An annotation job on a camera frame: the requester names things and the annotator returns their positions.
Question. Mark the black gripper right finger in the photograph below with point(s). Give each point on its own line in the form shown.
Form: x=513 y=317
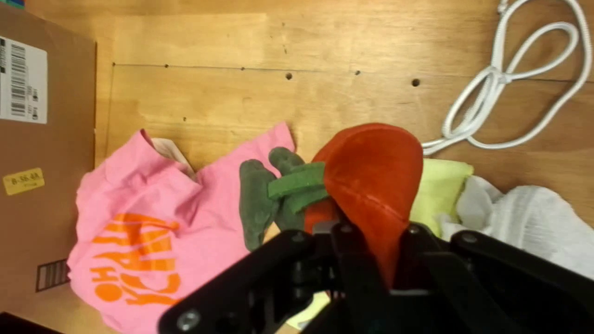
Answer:
x=476 y=285

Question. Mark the white tote bag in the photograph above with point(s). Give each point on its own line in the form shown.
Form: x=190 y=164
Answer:
x=526 y=216

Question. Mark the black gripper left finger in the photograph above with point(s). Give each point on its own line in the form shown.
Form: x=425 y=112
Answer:
x=308 y=253

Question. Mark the yellow-green cloth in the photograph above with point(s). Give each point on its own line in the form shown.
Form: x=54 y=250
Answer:
x=438 y=192

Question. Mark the red plush tomato green leaves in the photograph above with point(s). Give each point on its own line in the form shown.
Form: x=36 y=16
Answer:
x=372 y=168

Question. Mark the cardboard box with white label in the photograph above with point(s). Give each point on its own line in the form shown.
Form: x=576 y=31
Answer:
x=49 y=216

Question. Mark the pink cloth with orange print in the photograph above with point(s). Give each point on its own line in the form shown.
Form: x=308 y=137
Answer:
x=141 y=205

